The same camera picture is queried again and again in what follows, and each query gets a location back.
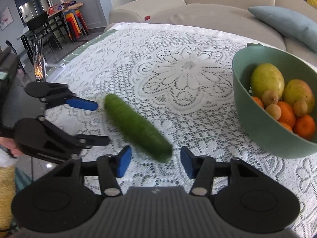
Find green fuzzy cucumber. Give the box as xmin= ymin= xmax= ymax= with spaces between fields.
xmin=104 ymin=93 xmax=173 ymax=163

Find large orange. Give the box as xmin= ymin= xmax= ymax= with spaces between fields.
xmin=293 ymin=115 xmax=316 ymax=140

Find brown kiwi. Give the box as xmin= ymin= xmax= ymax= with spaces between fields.
xmin=293 ymin=99 xmax=308 ymax=117
xmin=265 ymin=104 xmax=282 ymax=120

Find brown kiwi fruit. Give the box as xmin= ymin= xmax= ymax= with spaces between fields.
xmin=262 ymin=90 xmax=279 ymax=107

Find red yellow apple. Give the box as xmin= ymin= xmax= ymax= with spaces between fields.
xmin=283 ymin=79 xmax=315 ymax=114

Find yellow green apple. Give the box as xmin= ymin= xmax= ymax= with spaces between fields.
xmin=250 ymin=63 xmax=285 ymax=99

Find small tangerine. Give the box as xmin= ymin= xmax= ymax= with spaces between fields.
xmin=251 ymin=96 xmax=265 ymax=109
xmin=279 ymin=122 xmax=293 ymax=132

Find person's left hand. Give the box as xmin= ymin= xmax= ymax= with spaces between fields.
xmin=0 ymin=137 xmax=23 ymax=157

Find black dining chair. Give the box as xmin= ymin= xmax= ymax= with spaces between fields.
xmin=26 ymin=11 xmax=62 ymax=53

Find dining table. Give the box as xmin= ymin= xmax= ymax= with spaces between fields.
xmin=46 ymin=2 xmax=84 ymax=17

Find stacked colourful stools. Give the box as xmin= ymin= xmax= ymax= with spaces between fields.
xmin=63 ymin=9 xmax=89 ymax=41

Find green colander bowl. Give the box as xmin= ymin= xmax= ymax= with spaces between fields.
xmin=232 ymin=43 xmax=316 ymax=159

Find white lace tablecloth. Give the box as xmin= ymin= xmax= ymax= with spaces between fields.
xmin=46 ymin=23 xmax=316 ymax=237

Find light blue pillow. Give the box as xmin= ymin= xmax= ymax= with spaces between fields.
xmin=248 ymin=6 xmax=316 ymax=53

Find beige sofa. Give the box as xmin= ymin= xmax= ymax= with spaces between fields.
xmin=109 ymin=0 xmax=316 ymax=64

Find small wall picture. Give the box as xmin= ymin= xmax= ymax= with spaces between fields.
xmin=0 ymin=7 xmax=13 ymax=31

